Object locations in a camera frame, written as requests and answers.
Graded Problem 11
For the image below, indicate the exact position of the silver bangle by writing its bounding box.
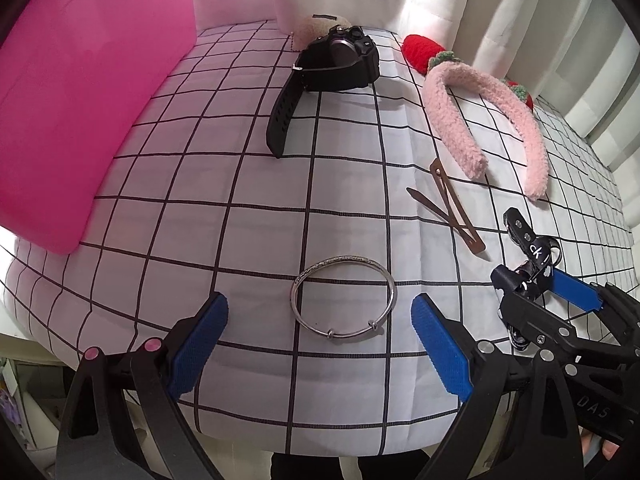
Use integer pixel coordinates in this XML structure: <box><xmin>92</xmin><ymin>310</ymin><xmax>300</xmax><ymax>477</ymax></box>
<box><xmin>288</xmin><ymin>255</ymin><xmax>398</xmax><ymax>341</ymax></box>

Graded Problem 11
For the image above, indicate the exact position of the pink strawberry headband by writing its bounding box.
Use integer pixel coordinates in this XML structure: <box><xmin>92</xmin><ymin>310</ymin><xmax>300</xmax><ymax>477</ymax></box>
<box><xmin>400</xmin><ymin>34</ymin><xmax>549</xmax><ymax>202</ymax></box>

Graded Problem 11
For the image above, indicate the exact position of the black wrist watch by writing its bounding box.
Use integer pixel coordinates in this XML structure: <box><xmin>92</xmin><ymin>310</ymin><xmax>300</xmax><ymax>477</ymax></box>
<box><xmin>266</xmin><ymin>25</ymin><xmax>380</xmax><ymax>158</ymax></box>

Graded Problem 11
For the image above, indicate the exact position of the person right hand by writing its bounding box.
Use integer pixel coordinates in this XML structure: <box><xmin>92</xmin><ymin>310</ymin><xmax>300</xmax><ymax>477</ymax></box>
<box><xmin>580</xmin><ymin>428</ymin><xmax>620</xmax><ymax>466</ymax></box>

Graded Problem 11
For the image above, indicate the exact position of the brown crossed hair clip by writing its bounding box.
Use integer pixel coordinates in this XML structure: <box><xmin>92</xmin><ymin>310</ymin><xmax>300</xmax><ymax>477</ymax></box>
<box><xmin>406</xmin><ymin>158</ymin><xmax>486</xmax><ymax>256</ymax></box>

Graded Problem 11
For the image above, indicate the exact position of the white black grid cloth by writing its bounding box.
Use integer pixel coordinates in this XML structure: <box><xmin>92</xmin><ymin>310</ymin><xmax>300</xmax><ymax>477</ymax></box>
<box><xmin>1</xmin><ymin>22</ymin><xmax>638</xmax><ymax>455</ymax></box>

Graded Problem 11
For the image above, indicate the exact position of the white curtain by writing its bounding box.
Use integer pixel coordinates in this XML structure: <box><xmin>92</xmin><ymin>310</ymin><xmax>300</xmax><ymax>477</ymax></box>
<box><xmin>194</xmin><ymin>0</ymin><xmax>639</xmax><ymax>169</ymax></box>

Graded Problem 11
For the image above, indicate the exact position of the beige fluffy pompom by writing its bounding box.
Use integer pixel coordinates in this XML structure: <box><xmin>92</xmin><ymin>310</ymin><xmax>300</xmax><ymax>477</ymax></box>
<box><xmin>291</xmin><ymin>13</ymin><xmax>352</xmax><ymax>52</ymax></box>

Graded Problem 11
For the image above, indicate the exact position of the pink plastic bin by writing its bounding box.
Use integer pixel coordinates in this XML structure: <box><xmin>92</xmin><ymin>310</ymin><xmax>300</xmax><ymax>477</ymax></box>
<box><xmin>1</xmin><ymin>0</ymin><xmax>195</xmax><ymax>255</ymax></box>

